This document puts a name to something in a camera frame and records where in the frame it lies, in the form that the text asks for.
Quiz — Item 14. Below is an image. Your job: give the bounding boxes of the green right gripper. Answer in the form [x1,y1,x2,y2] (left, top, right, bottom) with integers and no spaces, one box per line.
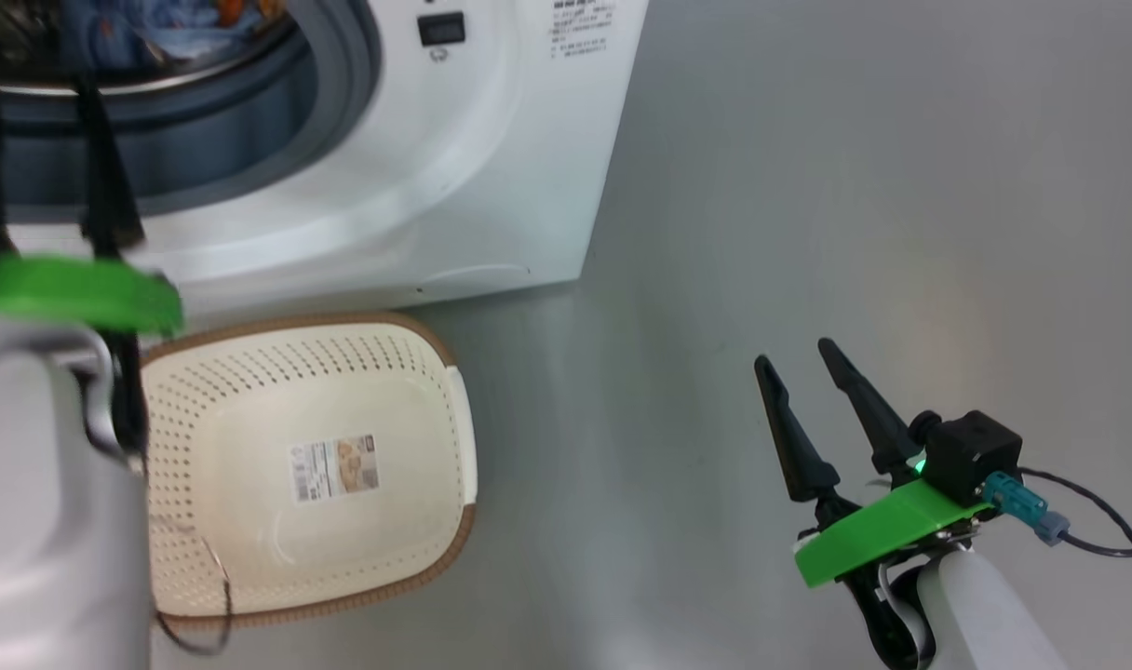
[754,338,995,670]

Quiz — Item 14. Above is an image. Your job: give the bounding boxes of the small printed text label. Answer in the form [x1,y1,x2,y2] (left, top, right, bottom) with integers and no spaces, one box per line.
[549,0,620,61]

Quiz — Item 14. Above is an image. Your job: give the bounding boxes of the white front-load washing machine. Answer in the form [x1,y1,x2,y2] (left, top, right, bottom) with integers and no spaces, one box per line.
[0,0,651,322]

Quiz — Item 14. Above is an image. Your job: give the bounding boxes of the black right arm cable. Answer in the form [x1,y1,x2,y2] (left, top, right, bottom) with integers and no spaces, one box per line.
[983,465,1132,615]

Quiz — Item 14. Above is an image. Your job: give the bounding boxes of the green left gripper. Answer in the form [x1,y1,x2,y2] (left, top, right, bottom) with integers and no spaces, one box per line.
[0,79,185,336]

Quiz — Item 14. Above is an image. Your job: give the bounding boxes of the grey rubber door gasket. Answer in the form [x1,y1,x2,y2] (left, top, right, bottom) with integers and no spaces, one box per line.
[0,0,383,224]

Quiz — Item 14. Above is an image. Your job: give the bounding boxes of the basket product label sticker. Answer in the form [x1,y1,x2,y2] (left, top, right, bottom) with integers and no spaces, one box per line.
[290,435,381,503]

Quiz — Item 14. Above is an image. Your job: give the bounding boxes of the blue garment orange prints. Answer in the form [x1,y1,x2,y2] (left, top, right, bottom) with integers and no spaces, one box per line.
[59,0,292,71]

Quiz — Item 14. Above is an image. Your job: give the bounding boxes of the cream basket brown rim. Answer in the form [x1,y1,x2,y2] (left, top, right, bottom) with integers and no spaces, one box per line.
[138,312,478,626]

